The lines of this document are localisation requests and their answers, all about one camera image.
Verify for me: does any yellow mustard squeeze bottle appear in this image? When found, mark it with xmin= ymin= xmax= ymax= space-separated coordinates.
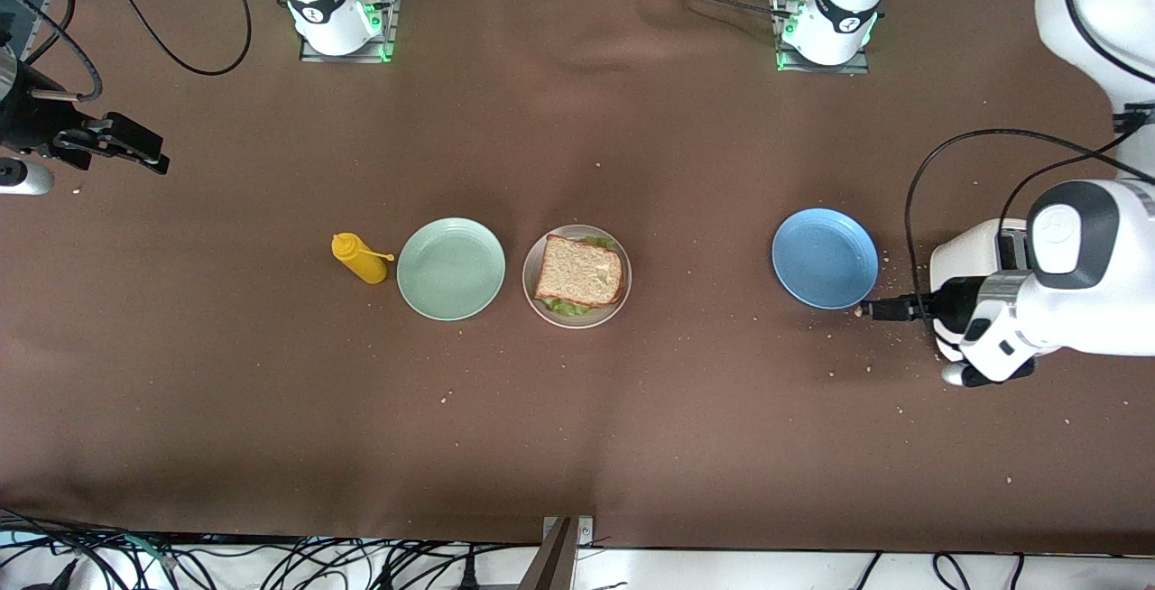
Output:
xmin=331 ymin=232 xmax=395 ymax=285

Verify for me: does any beige plate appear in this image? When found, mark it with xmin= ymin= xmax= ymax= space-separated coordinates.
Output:
xmin=522 ymin=225 xmax=633 ymax=329

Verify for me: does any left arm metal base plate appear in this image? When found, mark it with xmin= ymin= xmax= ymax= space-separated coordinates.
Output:
xmin=772 ymin=0 xmax=872 ymax=75

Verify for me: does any black floor cables pair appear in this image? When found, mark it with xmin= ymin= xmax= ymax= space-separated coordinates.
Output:
xmin=848 ymin=552 xmax=1025 ymax=590

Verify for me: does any black floor cable bundle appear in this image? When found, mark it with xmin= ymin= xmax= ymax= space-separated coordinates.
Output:
xmin=0 ymin=507 xmax=542 ymax=590

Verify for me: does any white toaster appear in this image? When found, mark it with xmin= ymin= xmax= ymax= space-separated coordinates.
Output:
xmin=930 ymin=218 xmax=1035 ymax=365

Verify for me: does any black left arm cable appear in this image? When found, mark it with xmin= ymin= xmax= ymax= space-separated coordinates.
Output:
xmin=905 ymin=0 xmax=1155 ymax=325

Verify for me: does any brown tablecloth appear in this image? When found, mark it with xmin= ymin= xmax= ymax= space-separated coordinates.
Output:
xmin=0 ymin=0 xmax=1155 ymax=557

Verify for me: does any green lettuce leaf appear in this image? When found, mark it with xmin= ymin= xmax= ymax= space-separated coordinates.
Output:
xmin=540 ymin=236 xmax=620 ymax=318

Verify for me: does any brown bread slice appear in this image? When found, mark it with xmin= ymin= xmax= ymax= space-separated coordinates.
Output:
xmin=534 ymin=234 xmax=625 ymax=307

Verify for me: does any mint green plate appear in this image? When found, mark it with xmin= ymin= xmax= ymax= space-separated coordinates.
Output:
xmin=397 ymin=217 xmax=506 ymax=321

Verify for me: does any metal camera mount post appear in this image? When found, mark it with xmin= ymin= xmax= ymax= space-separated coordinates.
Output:
xmin=519 ymin=516 xmax=595 ymax=590

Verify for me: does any blue plate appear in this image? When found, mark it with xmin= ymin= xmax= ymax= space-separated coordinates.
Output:
xmin=772 ymin=208 xmax=879 ymax=309

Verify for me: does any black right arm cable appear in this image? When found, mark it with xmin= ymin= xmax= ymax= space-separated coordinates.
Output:
xmin=0 ymin=0 xmax=254 ymax=106

